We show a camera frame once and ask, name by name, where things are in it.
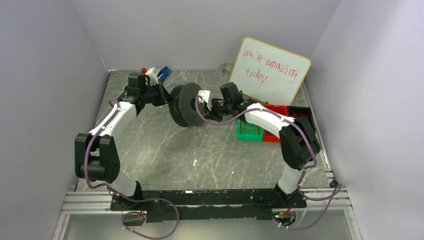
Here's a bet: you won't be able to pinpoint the dark grey perforated spool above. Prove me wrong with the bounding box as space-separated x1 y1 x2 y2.
168 82 204 128

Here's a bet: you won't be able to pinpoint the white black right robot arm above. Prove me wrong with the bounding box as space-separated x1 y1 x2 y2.
195 82 321 203

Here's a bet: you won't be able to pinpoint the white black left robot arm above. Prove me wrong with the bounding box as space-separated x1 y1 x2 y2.
74 69 173 211

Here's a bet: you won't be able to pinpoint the blue and black stapler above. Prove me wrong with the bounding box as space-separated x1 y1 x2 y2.
157 66 171 82

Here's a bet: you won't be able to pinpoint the green plastic bin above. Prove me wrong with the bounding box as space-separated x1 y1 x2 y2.
236 120 264 142

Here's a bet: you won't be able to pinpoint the red plastic bin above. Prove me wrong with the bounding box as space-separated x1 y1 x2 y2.
262 104 288 143

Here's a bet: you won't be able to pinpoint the yellow framed whiteboard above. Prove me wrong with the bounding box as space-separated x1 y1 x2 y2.
229 37 312 106

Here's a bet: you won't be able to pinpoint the black plastic bin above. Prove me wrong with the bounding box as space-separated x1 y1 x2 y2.
287 105 313 122

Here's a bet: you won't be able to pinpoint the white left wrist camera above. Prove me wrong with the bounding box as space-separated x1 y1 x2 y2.
140 66 160 86

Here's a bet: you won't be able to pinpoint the yellow cables in bin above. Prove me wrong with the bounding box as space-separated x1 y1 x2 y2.
240 121 263 135

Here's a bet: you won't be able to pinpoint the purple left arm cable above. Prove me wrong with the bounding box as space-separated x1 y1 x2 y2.
83 98 180 240

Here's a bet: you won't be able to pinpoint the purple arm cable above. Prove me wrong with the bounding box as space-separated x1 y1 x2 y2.
194 96 344 232
83 98 180 240

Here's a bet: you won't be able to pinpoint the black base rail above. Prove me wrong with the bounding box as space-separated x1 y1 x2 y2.
110 188 307 223

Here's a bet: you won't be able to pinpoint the aluminium frame rail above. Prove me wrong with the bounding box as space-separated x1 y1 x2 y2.
61 191 112 215

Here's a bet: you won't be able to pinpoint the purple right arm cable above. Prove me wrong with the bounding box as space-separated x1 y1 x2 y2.
194 96 344 232

